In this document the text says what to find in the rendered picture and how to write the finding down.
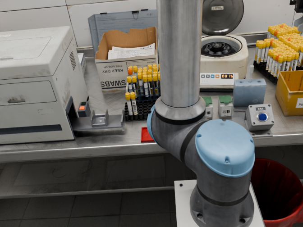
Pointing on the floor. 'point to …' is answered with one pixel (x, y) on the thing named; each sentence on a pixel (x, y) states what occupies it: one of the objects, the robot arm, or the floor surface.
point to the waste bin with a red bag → (277, 192)
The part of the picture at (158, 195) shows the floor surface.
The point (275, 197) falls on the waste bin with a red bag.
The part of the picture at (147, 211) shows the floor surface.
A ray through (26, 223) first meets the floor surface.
